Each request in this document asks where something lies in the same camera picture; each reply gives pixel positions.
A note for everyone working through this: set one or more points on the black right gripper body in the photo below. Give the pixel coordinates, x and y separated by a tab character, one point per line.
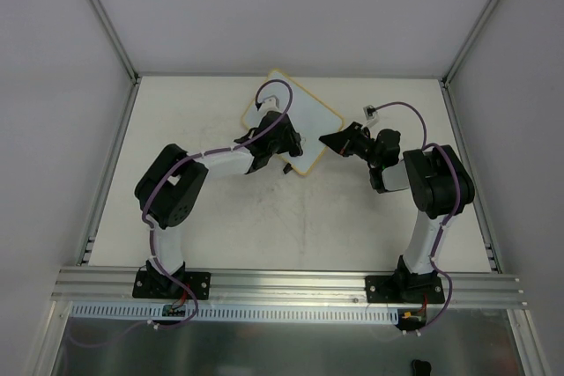
351	140

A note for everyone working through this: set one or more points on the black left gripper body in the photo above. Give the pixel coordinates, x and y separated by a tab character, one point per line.
285	136

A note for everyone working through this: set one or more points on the yellow framed whiteboard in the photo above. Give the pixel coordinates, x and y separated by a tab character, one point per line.
310	116

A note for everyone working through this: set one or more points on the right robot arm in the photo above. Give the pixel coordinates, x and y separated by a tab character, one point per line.
440	188

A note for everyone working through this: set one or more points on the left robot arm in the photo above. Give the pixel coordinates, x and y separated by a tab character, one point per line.
169	189

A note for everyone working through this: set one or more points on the black and silver easel stand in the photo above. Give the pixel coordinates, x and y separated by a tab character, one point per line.
287	168

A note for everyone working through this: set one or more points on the small black object bottom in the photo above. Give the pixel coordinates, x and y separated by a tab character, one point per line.
421	368

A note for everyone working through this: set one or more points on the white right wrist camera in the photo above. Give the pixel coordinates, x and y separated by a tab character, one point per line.
371	116

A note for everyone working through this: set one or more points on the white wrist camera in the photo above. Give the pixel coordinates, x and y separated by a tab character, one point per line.
269	104
371	116

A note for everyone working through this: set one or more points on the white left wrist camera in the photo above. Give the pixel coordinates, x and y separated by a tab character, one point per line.
269	104

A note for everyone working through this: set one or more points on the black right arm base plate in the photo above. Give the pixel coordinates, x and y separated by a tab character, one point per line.
415	290

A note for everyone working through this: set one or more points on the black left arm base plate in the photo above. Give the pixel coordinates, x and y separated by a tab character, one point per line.
153	285

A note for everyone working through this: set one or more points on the right aluminium frame post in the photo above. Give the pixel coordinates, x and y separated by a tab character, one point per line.
471	38

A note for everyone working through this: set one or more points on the aluminium frame post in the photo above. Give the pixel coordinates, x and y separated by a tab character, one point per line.
471	38
108	29

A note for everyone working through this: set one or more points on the aluminium mounting rail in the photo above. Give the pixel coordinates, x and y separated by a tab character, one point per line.
287	287

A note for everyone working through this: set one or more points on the left aluminium frame post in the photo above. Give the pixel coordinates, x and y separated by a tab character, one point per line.
108	29

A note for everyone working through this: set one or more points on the white slotted cable duct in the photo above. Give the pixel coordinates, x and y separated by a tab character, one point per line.
236	313

